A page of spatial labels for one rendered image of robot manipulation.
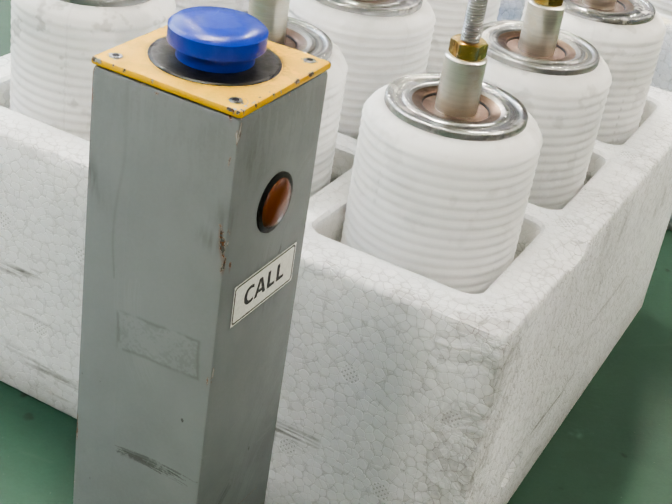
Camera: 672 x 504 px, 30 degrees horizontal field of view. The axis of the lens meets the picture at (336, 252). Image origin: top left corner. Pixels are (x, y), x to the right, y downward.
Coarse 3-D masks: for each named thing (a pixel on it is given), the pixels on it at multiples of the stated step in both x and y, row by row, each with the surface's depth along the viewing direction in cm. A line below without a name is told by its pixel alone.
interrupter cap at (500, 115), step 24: (384, 96) 65; (408, 96) 65; (432, 96) 66; (480, 96) 67; (504, 96) 67; (408, 120) 63; (432, 120) 63; (456, 120) 64; (480, 120) 65; (504, 120) 64
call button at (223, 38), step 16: (176, 16) 49; (192, 16) 50; (208, 16) 50; (224, 16) 50; (240, 16) 50; (176, 32) 48; (192, 32) 48; (208, 32) 48; (224, 32) 49; (240, 32) 49; (256, 32) 49; (176, 48) 49; (192, 48) 48; (208, 48) 48; (224, 48) 48; (240, 48) 48; (256, 48) 49; (192, 64) 49; (208, 64) 49; (224, 64) 49; (240, 64) 49
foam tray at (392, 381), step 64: (0, 64) 79; (0, 128) 72; (640, 128) 85; (0, 192) 74; (64, 192) 71; (320, 192) 71; (640, 192) 79; (0, 256) 76; (64, 256) 73; (320, 256) 65; (576, 256) 70; (640, 256) 89; (0, 320) 78; (64, 320) 75; (320, 320) 65; (384, 320) 63; (448, 320) 62; (512, 320) 62; (576, 320) 75; (64, 384) 77; (320, 384) 67; (384, 384) 65; (448, 384) 63; (512, 384) 65; (576, 384) 84; (320, 448) 69; (384, 448) 67; (448, 448) 65; (512, 448) 72
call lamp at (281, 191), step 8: (280, 184) 51; (288, 184) 52; (272, 192) 51; (280, 192) 51; (288, 192) 52; (272, 200) 51; (280, 200) 51; (288, 200) 52; (264, 208) 51; (272, 208) 51; (280, 208) 52; (264, 216) 51; (272, 216) 51; (280, 216) 52; (264, 224) 51; (272, 224) 52
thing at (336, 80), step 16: (336, 48) 71; (336, 64) 69; (336, 80) 68; (336, 96) 69; (336, 112) 70; (320, 128) 69; (336, 128) 71; (320, 144) 70; (320, 160) 70; (320, 176) 71
